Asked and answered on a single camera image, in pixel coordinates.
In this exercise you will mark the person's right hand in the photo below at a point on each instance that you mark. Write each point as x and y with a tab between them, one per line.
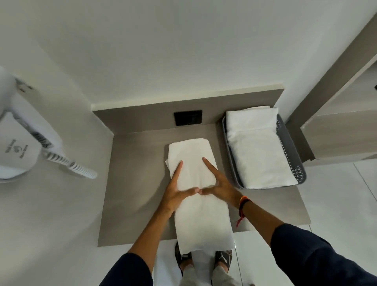
221	188

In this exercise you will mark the person's left hand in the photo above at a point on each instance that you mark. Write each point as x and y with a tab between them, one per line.
171	196

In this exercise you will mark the person's right thumb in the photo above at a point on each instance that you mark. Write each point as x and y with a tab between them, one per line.
206	191

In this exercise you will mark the person's left thumb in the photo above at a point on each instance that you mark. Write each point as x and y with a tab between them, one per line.
190	191

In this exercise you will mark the long white towel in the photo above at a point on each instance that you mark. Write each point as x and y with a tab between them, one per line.
200	218

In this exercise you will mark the person's right forearm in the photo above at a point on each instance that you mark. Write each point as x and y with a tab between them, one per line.
259	219

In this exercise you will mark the person's left forearm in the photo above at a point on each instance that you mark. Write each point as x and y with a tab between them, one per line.
148	235

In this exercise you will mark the red thread wristband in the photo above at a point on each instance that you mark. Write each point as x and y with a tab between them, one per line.
242	207

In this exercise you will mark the person's left shoe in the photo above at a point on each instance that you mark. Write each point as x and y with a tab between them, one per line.
182	257

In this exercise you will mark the person's shoe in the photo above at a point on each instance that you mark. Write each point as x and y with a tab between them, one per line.
182	257
223	257

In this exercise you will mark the person's right shoe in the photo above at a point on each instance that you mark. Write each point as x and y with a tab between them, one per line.
223	257

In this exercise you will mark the person's grey trousers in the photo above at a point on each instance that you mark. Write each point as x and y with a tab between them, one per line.
203	272

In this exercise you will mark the grey plastic basket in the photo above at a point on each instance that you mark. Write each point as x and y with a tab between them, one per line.
291	156

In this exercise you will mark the beige wooden cabinet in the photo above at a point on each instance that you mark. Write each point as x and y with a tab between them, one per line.
338	117

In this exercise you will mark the black wall socket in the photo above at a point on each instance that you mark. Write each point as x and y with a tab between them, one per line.
188	118

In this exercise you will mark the white wall hair dryer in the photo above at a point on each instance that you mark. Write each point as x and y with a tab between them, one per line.
17	138

